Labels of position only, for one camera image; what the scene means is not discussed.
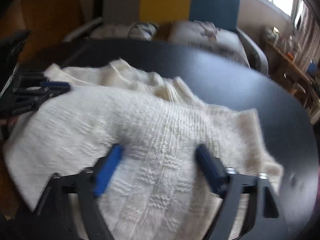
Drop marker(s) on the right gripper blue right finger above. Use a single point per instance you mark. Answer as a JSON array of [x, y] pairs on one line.
[[226, 183]]

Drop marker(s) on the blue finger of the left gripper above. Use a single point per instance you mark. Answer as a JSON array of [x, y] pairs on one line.
[[53, 85], [56, 92]]

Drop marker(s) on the triangle pattern pillow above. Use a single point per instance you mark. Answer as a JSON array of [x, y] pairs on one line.
[[136, 30]]

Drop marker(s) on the grey deer print pillow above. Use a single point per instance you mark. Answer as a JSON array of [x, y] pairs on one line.
[[205, 35]]

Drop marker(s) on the blue folding chair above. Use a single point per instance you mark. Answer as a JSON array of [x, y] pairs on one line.
[[312, 68]]

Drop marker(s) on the multicolour sofa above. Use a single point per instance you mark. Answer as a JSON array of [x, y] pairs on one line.
[[222, 13]]

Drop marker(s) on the wooden side table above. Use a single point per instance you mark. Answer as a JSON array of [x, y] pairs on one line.
[[286, 72]]

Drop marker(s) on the cream knitted sweater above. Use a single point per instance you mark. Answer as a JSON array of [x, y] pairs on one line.
[[157, 192]]

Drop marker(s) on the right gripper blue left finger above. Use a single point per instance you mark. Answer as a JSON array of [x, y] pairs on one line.
[[91, 183]]

